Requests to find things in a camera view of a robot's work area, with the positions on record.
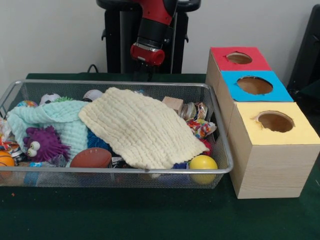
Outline clear mesh bin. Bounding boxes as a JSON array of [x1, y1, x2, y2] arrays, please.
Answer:
[[0, 79, 234, 190]]

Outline orange toy basketball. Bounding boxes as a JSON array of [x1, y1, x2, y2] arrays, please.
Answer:
[[0, 150, 16, 169]]

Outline small wooden block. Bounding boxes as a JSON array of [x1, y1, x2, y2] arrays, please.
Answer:
[[162, 96, 184, 114]]

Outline dark green table cloth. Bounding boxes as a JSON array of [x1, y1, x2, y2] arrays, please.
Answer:
[[0, 72, 320, 240]]

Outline white ball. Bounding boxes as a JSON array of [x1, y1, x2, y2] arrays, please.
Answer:
[[82, 89, 104, 102]]

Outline yellow ball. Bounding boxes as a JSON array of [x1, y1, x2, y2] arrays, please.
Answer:
[[189, 154, 219, 185]]

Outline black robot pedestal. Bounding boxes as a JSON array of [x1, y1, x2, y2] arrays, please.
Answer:
[[96, 0, 201, 75]]

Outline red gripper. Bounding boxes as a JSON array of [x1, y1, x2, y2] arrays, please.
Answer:
[[130, 42, 166, 82]]

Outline colourful crinkly packet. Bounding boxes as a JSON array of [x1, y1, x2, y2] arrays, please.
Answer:
[[186, 118, 217, 140]]

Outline purple spiky toy with eyes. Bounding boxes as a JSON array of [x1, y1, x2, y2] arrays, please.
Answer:
[[23, 126, 71, 163]]

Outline cream yellow cloth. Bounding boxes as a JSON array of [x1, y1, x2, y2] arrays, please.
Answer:
[[78, 87, 210, 170]]

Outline mint green cloth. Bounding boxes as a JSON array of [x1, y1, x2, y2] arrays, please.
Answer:
[[6, 100, 91, 161]]

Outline small soccer ball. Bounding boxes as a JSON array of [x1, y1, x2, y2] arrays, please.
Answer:
[[39, 93, 61, 106]]

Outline black chair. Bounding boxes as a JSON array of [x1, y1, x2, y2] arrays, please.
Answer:
[[287, 5, 320, 101]]

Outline brown toy football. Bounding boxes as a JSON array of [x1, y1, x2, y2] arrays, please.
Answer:
[[69, 147, 113, 169]]

